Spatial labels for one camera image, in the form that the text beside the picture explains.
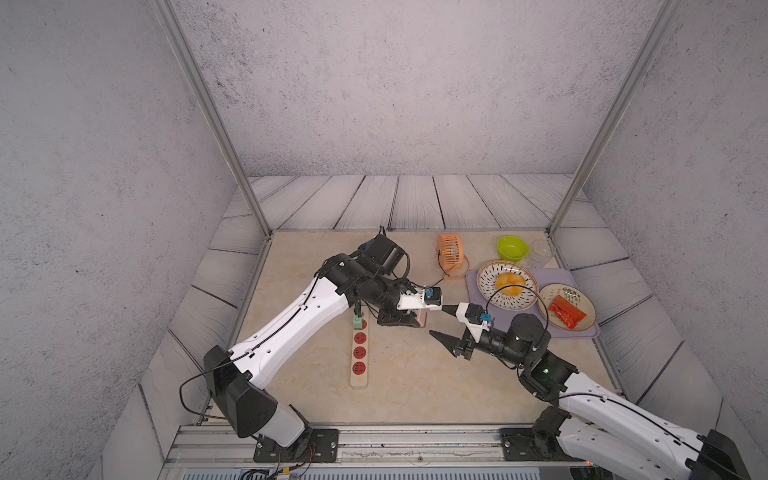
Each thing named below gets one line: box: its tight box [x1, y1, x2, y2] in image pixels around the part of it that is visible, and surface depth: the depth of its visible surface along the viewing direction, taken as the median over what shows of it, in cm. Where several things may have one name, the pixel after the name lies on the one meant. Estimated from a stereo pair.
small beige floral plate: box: [538, 283, 596, 332], surface depth 101 cm
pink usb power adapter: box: [412, 308, 430, 328], surface depth 69 cm
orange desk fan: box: [436, 233, 470, 279], surface depth 104 cm
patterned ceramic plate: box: [476, 259, 539, 312], surface depth 104 cm
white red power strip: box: [350, 312, 369, 389], surface depth 87 cm
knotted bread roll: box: [496, 272, 526, 297], surface depth 103 cm
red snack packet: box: [548, 295, 587, 329], surface depth 96 cm
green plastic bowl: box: [497, 236, 529, 263], surface depth 113 cm
